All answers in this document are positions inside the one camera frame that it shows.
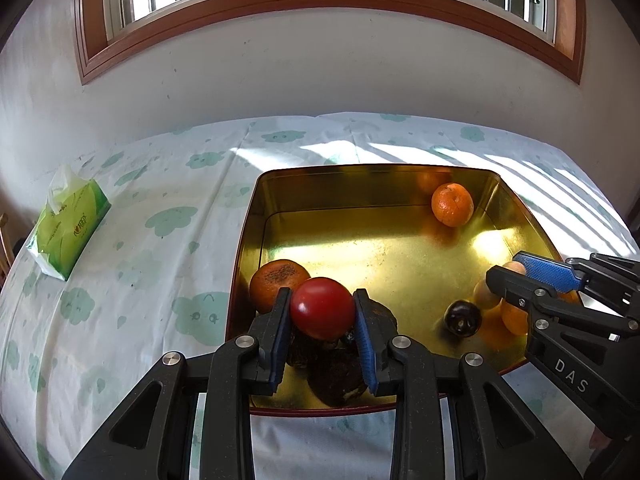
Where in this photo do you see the dark dried date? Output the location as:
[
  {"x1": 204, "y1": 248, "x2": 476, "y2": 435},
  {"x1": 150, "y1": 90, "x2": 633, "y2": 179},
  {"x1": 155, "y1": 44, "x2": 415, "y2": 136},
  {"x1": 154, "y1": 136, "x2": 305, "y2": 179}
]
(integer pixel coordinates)
[
  {"x1": 307, "y1": 347, "x2": 368, "y2": 407},
  {"x1": 286, "y1": 305, "x2": 399, "y2": 368}
]

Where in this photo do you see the small orange kumquat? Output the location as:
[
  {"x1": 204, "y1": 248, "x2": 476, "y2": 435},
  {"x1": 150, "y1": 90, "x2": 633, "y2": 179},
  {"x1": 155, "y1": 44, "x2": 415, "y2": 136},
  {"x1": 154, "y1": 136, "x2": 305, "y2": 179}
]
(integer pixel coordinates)
[{"x1": 500, "y1": 300, "x2": 531, "y2": 336}]

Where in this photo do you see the red tomato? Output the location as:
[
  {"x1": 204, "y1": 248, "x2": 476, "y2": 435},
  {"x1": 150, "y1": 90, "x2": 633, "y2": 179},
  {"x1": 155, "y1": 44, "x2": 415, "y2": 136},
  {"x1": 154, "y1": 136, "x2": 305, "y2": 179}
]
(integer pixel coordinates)
[{"x1": 290, "y1": 276, "x2": 357, "y2": 339}]

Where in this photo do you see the gold metal tray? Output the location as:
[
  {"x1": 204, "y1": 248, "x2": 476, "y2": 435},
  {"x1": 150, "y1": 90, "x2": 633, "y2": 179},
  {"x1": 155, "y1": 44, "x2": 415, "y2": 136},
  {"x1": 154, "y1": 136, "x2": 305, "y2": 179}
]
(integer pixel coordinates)
[{"x1": 223, "y1": 163, "x2": 583, "y2": 417}]

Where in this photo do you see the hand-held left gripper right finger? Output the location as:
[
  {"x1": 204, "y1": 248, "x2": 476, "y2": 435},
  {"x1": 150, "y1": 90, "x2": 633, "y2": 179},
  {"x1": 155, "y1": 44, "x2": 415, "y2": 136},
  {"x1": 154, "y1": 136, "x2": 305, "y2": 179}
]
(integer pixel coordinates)
[{"x1": 352, "y1": 288, "x2": 583, "y2": 480}]

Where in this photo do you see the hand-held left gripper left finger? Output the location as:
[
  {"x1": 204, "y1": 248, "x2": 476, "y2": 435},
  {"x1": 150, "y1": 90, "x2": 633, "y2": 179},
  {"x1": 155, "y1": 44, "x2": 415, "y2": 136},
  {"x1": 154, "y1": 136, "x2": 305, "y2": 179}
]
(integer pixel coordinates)
[{"x1": 62, "y1": 287, "x2": 292, "y2": 480}]

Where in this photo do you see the dark shiny round fruit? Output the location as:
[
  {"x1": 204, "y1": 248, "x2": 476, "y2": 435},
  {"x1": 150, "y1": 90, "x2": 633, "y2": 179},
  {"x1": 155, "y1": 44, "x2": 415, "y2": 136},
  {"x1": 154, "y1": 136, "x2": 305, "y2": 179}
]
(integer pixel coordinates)
[{"x1": 443, "y1": 300, "x2": 483, "y2": 337}]

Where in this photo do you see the large orange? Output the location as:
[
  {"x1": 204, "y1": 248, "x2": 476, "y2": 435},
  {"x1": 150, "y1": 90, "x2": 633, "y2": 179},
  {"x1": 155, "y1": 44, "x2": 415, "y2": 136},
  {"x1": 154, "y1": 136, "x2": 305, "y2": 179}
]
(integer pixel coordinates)
[{"x1": 431, "y1": 182, "x2": 474, "y2": 228}]

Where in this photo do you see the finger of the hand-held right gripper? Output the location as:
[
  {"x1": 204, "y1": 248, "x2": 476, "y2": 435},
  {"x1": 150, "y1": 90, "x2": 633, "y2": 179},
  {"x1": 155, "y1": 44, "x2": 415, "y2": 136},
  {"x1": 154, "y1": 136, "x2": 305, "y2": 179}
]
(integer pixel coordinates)
[
  {"x1": 512, "y1": 252, "x2": 640, "y2": 318},
  {"x1": 486, "y1": 266, "x2": 640, "y2": 341}
]

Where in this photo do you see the mandarin with dark spot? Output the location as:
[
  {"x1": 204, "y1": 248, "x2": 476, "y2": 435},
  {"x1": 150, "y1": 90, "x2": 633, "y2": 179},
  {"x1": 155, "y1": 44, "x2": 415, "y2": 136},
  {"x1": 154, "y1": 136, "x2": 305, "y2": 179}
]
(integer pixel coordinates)
[{"x1": 249, "y1": 259, "x2": 312, "y2": 313}]

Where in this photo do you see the cloud print tablecloth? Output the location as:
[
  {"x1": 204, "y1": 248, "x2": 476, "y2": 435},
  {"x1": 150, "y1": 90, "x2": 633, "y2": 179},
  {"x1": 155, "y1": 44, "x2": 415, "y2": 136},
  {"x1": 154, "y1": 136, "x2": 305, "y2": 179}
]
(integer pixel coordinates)
[{"x1": 0, "y1": 112, "x2": 640, "y2": 480}]

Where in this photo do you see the green tissue pack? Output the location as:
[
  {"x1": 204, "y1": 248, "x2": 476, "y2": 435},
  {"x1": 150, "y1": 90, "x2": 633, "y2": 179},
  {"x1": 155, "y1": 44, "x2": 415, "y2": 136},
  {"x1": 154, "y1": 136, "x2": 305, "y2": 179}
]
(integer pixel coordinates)
[{"x1": 26, "y1": 164, "x2": 112, "y2": 281}]

